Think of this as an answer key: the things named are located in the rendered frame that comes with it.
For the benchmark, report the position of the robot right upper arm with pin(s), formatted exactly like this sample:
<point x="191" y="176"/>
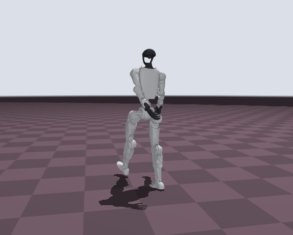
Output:
<point x="161" y="83"/>

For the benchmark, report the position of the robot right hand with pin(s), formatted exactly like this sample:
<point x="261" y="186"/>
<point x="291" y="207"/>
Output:
<point x="158" y="110"/>

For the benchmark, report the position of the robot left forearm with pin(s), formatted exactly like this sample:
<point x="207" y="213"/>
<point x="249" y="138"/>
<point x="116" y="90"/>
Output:
<point x="140" y="95"/>

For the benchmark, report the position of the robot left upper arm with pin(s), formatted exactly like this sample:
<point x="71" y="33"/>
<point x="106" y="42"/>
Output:
<point x="135" y="77"/>

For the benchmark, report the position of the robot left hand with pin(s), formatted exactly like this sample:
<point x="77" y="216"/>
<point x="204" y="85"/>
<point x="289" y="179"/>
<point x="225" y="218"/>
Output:
<point x="150" y="112"/>

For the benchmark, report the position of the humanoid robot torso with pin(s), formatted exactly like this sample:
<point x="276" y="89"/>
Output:
<point x="149" y="79"/>

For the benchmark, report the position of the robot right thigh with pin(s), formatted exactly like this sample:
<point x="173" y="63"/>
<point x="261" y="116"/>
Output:
<point x="154" y="135"/>

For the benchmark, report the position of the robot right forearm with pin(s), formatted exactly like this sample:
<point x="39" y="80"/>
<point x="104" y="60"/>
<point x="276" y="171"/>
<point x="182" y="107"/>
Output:
<point x="160" y="101"/>

